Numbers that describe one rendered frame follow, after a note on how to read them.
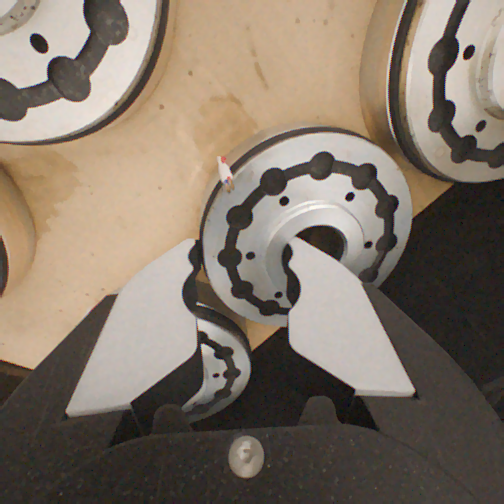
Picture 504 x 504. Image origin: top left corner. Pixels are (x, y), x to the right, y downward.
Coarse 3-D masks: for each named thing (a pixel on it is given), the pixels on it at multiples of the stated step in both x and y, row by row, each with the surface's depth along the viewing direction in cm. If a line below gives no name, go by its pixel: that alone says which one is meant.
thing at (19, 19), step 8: (0, 0) 6; (8, 0) 6; (16, 0) 6; (24, 0) 7; (32, 0) 7; (40, 0) 7; (0, 8) 6; (8, 8) 7; (16, 8) 7; (24, 8) 7; (32, 8) 7; (0, 16) 7; (8, 16) 7; (16, 16) 7; (24, 16) 7; (0, 24) 7; (8, 24) 7; (16, 24) 7; (0, 32) 7; (8, 32) 7
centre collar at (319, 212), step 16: (304, 208) 11; (320, 208) 11; (336, 208) 11; (272, 224) 11; (288, 224) 11; (304, 224) 11; (320, 224) 11; (336, 224) 11; (352, 224) 11; (272, 240) 11; (288, 240) 11; (352, 240) 12; (272, 256) 12; (336, 256) 13; (352, 256) 12; (272, 272) 12
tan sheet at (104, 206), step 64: (192, 0) 10; (256, 0) 10; (320, 0) 10; (192, 64) 11; (256, 64) 11; (320, 64) 11; (128, 128) 11; (192, 128) 12; (256, 128) 12; (64, 192) 12; (128, 192) 13; (192, 192) 13; (64, 256) 14; (128, 256) 14; (0, 320) 15; (64, 320) 16
